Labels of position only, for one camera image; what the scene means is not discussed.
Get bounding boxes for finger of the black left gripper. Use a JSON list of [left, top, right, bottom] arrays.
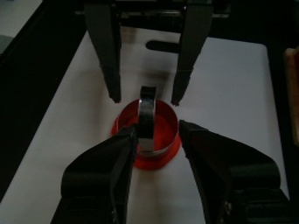
[[169, 0, 215, 107], [83, 3, 123, 105]]

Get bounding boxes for wooden drawer box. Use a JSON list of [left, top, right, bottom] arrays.
[[283, 46, 299, 147]]

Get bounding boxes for round metal dough cutter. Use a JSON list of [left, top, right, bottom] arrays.
[[135, 85, 181, 159]]

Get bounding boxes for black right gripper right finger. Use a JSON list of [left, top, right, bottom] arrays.
[[177, 118, 298, 224]]

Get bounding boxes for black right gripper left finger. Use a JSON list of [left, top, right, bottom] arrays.
[[51, 124, 140, 224]]

